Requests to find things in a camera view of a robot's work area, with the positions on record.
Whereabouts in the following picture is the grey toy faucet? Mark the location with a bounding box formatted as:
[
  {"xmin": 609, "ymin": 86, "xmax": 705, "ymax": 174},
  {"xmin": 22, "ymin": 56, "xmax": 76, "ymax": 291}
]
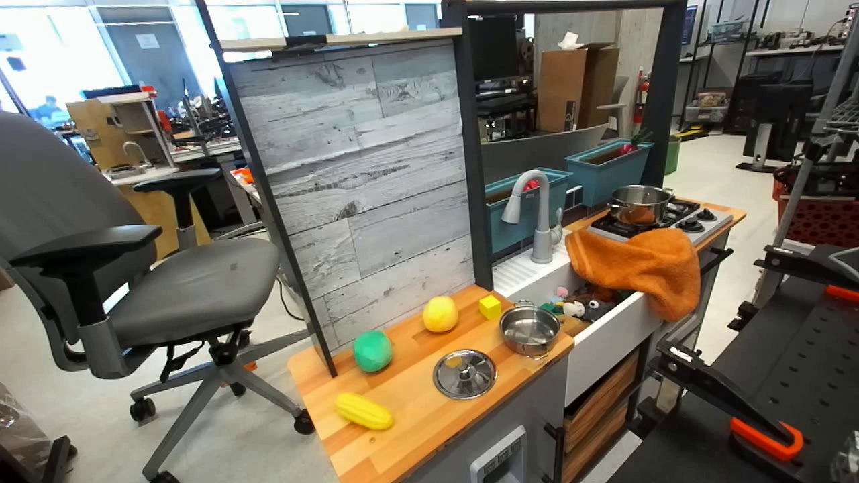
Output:
[{"xmin": 501, "ymin": 169, "xmax": 559, "ymax": 265}]

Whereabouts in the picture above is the toy kitchen counter unit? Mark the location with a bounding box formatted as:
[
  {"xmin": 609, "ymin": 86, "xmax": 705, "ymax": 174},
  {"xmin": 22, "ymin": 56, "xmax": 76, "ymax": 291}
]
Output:
[{"xmin": 288, "ymin": 201, "xmax": 750, "ymax": 483}]

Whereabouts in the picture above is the toy stove top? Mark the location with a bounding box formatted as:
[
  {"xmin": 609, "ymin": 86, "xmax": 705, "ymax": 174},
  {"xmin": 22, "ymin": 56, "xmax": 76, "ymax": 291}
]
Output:
[{"xmin": 591, "ymin": 200, "xmax": 728, "ymax": 245}]

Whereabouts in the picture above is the green ball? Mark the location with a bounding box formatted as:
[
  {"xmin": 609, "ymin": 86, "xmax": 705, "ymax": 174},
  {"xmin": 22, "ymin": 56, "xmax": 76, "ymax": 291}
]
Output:
[{"xmin": 352, "ymin": 330, "xmax": 391, "ymax": 373}]

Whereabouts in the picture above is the silver pot on counter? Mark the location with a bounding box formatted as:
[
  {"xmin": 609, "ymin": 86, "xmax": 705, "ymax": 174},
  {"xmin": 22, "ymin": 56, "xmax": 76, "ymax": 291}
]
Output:
[{"xmin": 500, "ymin": 308, "xmax": 559, "ymax": 358}]

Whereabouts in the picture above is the silver pot lid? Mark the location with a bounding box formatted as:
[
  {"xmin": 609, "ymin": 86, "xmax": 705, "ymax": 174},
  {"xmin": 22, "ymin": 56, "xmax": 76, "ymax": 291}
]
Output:
[{"xmin": 432, "ymin": 349, "xmax": 497, "ymax": 400}]

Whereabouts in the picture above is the grey wood-pattern back panel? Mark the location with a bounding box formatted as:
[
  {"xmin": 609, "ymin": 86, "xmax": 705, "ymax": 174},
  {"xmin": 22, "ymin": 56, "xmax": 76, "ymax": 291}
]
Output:
[{"xmin": 234, "ymin": 40, "xmax": 475, "ymax": 349}]

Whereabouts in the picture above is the orange black clamp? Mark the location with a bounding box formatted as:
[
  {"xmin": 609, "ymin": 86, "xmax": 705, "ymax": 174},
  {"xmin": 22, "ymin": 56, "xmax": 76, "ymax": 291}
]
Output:
[{"xmin": 657, "ymin": 345, "xmax": 806, "ymax": 465}]

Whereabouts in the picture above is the orange towel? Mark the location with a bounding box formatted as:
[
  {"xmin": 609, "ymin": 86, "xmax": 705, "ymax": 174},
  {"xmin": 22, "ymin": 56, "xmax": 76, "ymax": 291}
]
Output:
[{"xmin": 567, "ymin": 229, "xmax": 701, "ymax": 322}]

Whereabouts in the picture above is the silver pot on stove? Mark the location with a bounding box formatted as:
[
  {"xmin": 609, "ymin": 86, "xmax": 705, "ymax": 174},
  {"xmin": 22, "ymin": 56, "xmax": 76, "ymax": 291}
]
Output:
[{"xmin": 609, "ymin": 186, "xmax": 672, "ymax": 229}]

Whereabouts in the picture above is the cardboard box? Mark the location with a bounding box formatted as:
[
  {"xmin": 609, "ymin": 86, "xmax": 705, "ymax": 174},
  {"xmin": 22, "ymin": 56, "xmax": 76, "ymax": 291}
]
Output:
[{"xmin": 536, "ymin": 48, "xmax": 586, "ymax": 131}]

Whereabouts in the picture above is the yellow ball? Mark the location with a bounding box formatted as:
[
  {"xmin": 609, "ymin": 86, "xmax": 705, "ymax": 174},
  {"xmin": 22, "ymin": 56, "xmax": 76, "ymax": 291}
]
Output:
[{"xmin": 422, "ymin": 296, "xmax": 458, "ymax": 334}]

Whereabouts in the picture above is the yellow cube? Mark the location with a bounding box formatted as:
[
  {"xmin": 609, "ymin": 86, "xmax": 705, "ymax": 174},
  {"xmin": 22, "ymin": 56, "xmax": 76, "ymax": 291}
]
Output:
[{"xmin": 477, "ymin": 296, "xmax": 501, "ymax": 319}]

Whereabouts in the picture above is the grey office chair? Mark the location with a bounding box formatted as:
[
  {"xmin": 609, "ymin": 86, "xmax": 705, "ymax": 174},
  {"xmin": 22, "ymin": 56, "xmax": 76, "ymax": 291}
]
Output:
[{"xmin": 0, "ymin": 113, "xmax": 314, "ymax": 483}]

